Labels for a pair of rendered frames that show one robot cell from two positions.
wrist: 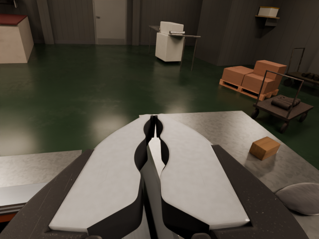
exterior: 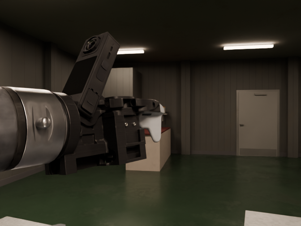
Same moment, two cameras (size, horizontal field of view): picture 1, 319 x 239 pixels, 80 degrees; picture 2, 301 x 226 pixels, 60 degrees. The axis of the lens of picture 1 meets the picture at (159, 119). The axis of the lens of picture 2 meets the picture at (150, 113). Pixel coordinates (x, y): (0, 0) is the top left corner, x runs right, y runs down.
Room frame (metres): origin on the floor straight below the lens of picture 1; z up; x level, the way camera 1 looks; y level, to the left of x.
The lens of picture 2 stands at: (-0.23, -0.26, 1.45)
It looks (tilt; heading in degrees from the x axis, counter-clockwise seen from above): 0 degrees down; 39
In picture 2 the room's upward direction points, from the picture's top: straight up
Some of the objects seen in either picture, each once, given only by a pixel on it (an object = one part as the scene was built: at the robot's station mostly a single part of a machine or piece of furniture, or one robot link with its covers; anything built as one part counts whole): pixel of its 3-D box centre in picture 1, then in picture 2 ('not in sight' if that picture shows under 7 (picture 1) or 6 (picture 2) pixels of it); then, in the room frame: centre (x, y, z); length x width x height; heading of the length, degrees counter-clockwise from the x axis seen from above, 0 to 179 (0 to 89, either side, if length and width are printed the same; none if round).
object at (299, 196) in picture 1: (308, 197); not in sight; (0.41, -0.47, 1.06); 0.20 x 0.10 x 0.03; 109
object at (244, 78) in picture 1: (251, 75); not in sight; (4.55, -2.05, 0.34); 1.25 x 0.93 x 0.68; 30
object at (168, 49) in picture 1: (169, 42); not in sight; (6.66, -0.08, 0.58); 2.47 x 0.63 x 1.16; 29
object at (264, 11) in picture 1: (267, 12); not in sight; (7.08, -3.04, 1.73); 0.45 x 0.38 x 0.25; 29
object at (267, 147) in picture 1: (264, 148); not in sight; (0.63, -0.43, 1.07); 0.10 x 0.06 x 0.05; 124
